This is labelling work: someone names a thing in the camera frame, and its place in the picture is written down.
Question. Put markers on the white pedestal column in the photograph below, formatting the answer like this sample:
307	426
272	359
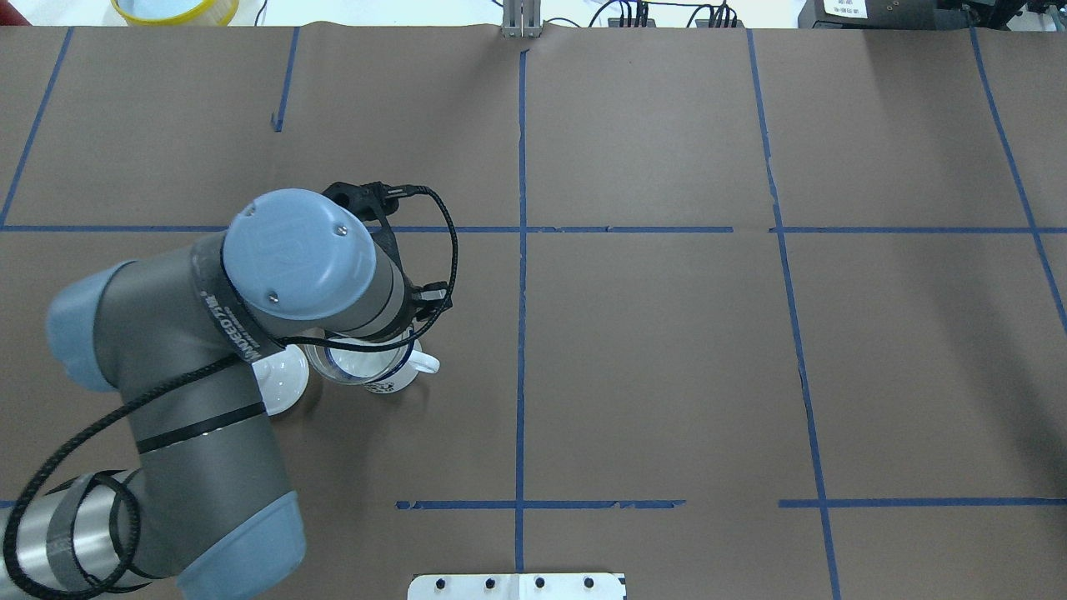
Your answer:
547	585

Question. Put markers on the white cup lid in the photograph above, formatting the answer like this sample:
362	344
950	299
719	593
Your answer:
282	379

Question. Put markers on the yellow bowl with blue lid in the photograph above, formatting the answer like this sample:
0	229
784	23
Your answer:
176	13

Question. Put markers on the white enamel cup blue rim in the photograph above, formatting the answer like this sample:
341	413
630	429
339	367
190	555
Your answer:
422	362

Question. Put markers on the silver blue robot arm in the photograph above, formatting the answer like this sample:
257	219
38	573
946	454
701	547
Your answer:
186	479

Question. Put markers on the clear plastic funnel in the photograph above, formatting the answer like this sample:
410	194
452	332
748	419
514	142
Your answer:
378	371

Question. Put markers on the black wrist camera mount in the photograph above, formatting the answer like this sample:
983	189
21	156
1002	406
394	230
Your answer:
372	202

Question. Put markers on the aluminium frame post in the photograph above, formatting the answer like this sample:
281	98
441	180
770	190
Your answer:
521	18

